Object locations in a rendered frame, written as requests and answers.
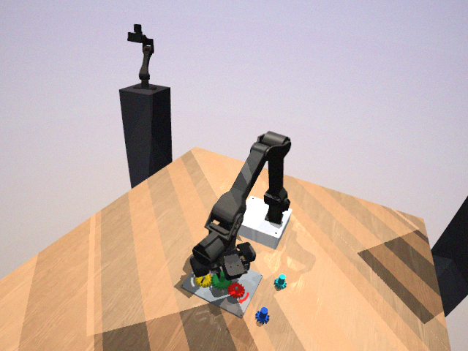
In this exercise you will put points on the red gear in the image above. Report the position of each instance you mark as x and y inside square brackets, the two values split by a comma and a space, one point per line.
[236, 293]

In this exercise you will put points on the dark green gear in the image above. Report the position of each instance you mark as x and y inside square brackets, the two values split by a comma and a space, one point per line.
[221, 283]

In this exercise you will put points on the yellow gear with black stripe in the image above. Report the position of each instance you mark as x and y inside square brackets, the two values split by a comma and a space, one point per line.
[204, 282]

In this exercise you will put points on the teal gear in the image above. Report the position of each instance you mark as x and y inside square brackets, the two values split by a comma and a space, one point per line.
[280, 282]

